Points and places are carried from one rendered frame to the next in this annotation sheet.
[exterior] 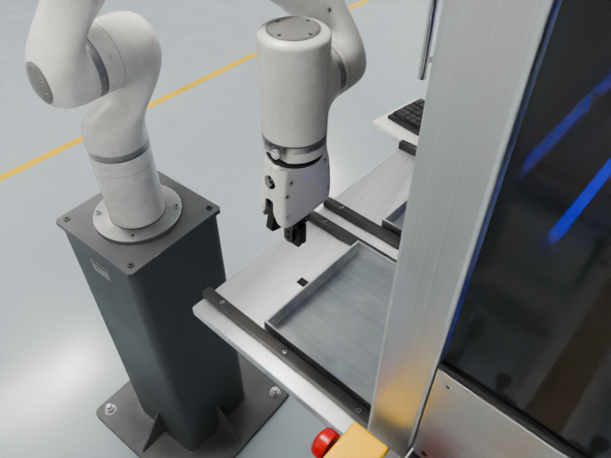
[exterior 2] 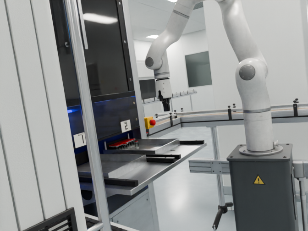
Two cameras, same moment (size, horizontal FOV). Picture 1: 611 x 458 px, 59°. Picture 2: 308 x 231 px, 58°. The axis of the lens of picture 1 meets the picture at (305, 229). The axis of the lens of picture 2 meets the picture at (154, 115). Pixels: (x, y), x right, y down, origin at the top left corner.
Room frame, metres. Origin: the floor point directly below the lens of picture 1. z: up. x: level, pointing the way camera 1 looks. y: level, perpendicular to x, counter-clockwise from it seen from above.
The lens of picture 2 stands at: (2.05, -0.29, 1.21)
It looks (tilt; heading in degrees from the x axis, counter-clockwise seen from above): 6 degrees down; 171
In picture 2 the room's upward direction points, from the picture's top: 8 degrees counter-clockwise
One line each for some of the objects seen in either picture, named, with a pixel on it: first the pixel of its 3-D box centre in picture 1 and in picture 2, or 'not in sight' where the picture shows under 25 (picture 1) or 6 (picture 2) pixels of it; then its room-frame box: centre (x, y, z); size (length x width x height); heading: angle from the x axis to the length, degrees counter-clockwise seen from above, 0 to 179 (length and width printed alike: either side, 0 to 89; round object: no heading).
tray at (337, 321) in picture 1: (389, 335); (141, 146); (0.53, -0.14, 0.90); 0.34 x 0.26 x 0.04; 48
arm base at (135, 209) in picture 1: (129, 181); (258, 130); (0.88, 0.37, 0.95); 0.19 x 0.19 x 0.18
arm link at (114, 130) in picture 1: (117, 83); (252, 85); (0.90, 0.35, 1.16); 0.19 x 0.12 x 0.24; 140
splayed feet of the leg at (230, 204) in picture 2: not in sight; (223, 213); (-0.14, 0.54, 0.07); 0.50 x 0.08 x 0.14; 138
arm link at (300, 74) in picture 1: (296, 80); (159, 61); (0.58, 0.01, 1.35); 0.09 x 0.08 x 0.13; 140
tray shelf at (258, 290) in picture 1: (409, 269); (134, 161); (0.70, -0.20, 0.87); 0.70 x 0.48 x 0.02; 138
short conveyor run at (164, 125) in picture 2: not in sight; (153, 126); (-0.04, 0.02, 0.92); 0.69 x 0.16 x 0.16; 138
